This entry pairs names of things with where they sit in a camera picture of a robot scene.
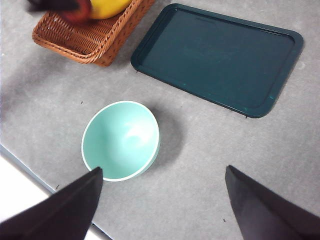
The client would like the dark green rectangular tray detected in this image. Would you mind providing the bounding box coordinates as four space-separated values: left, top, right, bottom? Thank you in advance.
130 3 305 119

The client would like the yellow banana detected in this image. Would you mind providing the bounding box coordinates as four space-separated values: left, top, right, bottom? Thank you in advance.
88 0 133 20

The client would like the brown wicker basket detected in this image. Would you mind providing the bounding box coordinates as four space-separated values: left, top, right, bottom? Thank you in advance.
31 0 157 68

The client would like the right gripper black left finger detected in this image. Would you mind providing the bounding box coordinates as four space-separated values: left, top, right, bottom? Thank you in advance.
0 166 104 240

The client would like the dark purple plum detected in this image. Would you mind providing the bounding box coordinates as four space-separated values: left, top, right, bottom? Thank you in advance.
62 0 92 25

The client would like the teal ribbed bowl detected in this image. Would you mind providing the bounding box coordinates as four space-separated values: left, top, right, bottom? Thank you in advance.
81 100 161 182

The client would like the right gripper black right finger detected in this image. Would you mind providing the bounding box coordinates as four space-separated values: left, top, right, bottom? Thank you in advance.
224 164 320 240

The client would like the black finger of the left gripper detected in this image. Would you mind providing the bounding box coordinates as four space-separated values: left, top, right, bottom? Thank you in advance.
26 0 81 13

